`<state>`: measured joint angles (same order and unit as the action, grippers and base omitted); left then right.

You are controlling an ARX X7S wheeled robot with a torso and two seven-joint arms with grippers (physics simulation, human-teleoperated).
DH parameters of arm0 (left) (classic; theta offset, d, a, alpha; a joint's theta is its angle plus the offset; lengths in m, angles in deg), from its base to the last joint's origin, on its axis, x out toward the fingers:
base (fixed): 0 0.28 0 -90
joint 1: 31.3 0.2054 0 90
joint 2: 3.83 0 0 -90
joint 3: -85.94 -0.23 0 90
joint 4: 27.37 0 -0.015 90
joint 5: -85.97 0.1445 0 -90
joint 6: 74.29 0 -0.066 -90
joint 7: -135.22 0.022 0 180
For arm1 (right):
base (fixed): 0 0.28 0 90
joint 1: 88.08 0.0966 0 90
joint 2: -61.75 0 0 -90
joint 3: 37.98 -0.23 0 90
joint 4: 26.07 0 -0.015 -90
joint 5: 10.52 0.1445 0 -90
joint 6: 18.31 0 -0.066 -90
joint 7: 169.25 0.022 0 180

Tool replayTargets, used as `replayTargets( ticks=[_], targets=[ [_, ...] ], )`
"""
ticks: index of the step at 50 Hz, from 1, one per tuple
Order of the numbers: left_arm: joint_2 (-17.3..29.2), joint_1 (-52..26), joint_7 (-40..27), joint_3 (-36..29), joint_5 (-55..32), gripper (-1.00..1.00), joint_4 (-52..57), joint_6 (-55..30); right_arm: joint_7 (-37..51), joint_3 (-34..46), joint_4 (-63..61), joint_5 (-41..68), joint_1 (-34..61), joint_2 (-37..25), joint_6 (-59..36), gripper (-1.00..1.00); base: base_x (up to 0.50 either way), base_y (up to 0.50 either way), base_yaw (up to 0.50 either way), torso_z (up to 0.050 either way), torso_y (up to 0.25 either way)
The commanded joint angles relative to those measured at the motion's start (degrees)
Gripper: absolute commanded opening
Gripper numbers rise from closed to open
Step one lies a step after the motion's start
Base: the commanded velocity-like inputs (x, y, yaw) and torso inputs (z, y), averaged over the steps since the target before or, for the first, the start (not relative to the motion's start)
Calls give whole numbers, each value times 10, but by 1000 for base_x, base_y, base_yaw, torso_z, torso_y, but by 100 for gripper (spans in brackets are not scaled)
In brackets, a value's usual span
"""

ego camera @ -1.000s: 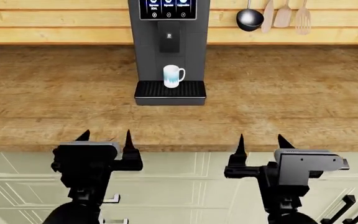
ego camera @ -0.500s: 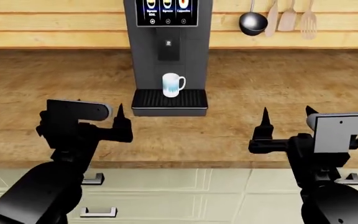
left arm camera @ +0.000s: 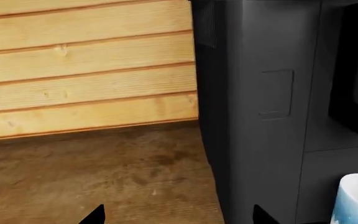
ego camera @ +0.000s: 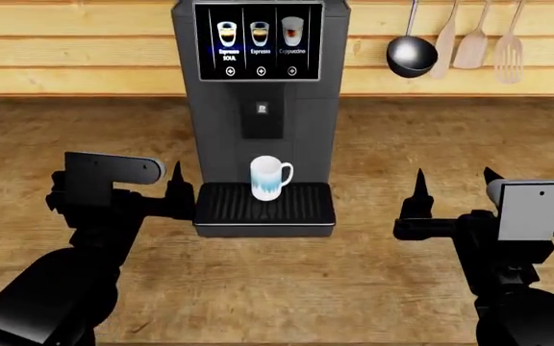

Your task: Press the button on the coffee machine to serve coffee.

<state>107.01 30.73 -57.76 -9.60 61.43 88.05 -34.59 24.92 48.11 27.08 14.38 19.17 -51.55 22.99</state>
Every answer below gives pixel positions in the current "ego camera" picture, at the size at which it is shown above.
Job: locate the white mug with blue pattern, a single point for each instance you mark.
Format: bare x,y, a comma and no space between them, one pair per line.
265,180

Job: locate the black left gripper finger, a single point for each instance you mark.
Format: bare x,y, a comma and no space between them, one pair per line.
179,191

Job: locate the slotted wooden spatula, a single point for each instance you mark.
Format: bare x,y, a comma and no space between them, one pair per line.
508,50

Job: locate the light grey right camera box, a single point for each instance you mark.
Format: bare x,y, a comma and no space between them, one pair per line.
532,212

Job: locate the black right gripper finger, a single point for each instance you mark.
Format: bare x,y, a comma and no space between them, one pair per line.
419,207
491,176

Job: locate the narrow wooden spatula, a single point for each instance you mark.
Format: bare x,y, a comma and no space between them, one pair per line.
444,50

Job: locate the black ribbed drip tray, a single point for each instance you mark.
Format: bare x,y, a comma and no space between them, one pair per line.
219,205

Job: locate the dark grey coffee machine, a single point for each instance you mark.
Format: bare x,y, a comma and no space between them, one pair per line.
306,137

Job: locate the dark grey left camera box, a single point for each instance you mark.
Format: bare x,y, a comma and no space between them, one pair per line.
94,176

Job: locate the wide wooden turner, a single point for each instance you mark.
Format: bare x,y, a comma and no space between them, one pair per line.
471,50

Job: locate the coffee machine touch screen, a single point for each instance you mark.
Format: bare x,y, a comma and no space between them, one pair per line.
259,39

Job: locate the black coffee dispenser spout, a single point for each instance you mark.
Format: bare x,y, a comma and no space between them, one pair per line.
261,124

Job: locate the black metal ladle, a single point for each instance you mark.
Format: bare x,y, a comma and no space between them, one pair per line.
410,56

